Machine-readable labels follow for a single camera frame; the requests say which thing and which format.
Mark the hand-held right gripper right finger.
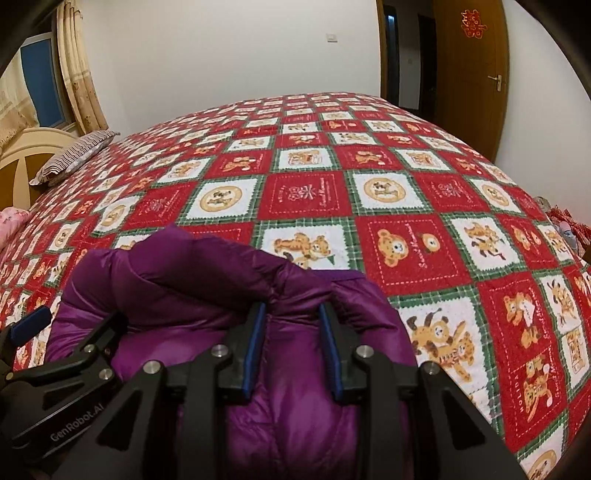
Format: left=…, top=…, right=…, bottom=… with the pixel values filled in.
left=318, top=302, right=529, bottom=480

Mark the colourful cloth pile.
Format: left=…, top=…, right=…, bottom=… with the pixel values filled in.
left=536, top=196, right=591, bottom=264

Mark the cream round headboard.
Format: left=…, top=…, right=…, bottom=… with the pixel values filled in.
left=0, top=127, right=81, bottom=210

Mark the red paper door decoration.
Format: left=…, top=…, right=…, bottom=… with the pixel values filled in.
left=459, top=8, right=485, bottom=40

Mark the brown wooden door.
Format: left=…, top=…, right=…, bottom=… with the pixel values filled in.
left=434, top=0, right=509, bottom=155

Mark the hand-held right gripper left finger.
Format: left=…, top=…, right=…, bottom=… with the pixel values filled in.
left=51, top=302, right=267, bottom=480

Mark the beige patterned narrow curtain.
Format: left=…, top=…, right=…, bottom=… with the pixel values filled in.
left=55, top=0, right=109, bottom=137

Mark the purple down jacket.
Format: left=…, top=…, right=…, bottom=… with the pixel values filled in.
left=28, top=224, right=419, bottom=480

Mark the red checked printed blanket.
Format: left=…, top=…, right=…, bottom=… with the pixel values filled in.
left=0, top=92, right=591, bottom=480

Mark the grey striped pillow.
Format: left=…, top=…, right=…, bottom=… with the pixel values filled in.
left=29, top=130, right=122, bottom=186

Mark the beige patterned wide curtain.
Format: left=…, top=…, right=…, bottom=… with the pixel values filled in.
left=0, top=69, right=40, bottom=139

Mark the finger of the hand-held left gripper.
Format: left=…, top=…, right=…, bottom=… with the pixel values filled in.
left=60, top=311, right=130, bottom=367
left=0, top=307, right=51, bottom=370

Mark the dark wooden door frame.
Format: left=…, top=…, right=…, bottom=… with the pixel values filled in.
left=376, top=0, right=402, bottom=104

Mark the pink floral pillow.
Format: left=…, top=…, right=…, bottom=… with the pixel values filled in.
left=0, top=206, right=29, bottom=252

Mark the window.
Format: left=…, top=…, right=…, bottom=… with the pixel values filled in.
left=18, top=32, right=77, bottom=130

